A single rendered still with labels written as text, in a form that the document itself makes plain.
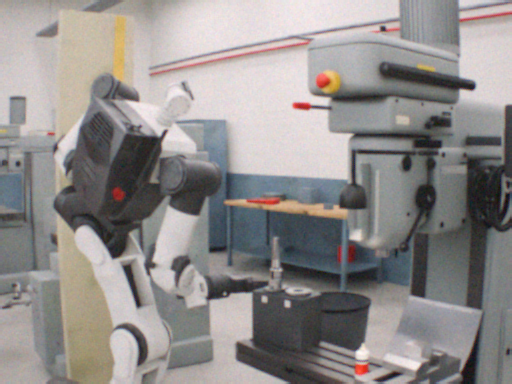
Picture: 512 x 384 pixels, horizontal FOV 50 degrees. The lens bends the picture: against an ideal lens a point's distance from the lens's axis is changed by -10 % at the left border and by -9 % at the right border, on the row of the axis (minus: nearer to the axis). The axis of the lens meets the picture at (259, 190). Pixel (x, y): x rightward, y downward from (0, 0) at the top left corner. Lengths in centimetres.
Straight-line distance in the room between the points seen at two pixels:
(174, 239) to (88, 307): 159
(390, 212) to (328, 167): 610
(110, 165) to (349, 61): 67
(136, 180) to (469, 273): 111
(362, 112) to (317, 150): 624
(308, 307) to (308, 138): 605
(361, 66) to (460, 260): 82
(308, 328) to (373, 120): 79
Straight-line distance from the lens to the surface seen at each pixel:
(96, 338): 318
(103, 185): 161
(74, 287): 306
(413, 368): 163
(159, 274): 167
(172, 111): 166
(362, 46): 151
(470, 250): 199
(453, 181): 180
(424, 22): 186
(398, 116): 156
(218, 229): 914
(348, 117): 164
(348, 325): 364
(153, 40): 1159
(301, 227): 810
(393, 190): 161
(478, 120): 196
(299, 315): 199
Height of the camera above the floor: 159
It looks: 4 degrees down
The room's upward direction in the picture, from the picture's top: straight up
